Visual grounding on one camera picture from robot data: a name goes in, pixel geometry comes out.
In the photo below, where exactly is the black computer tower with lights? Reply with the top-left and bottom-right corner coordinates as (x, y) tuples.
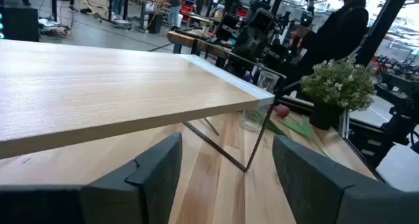
(0, 6), (40, 43)

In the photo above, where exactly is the rack with coloured bins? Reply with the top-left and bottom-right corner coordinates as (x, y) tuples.
(178, 0), (200, 15)

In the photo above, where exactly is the background wooden workbench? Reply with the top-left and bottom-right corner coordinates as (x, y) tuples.
(166, 30), (236, 60)

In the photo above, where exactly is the person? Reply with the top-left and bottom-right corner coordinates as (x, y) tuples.
(163, 0), (183, 30)
(289, 0), (373, 87)

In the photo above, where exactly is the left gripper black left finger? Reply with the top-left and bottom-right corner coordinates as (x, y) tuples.
(0, 132), (183, 224)

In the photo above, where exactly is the black waste bin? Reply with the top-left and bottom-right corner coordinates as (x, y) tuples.
(147, 12), (164, 34)

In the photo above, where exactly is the clear glass vase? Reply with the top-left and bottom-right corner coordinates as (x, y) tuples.
(241, 69), (280, 132)

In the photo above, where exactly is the white-flowered plant in black pot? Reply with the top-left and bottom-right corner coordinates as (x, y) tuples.
(300, 58), (377, 131)

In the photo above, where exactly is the wooden shelf with black frame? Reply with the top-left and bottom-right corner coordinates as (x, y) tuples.
(0, 39), (287, 173)

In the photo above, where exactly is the black metal rig frame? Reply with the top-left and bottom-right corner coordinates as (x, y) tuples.
(278, 0), (414, 185)

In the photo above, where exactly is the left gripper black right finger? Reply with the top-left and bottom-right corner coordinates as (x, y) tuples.
(272, 134), (419, 224)

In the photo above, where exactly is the dark pink tulip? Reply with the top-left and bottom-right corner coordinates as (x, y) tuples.
(244, 104), (328, 157)

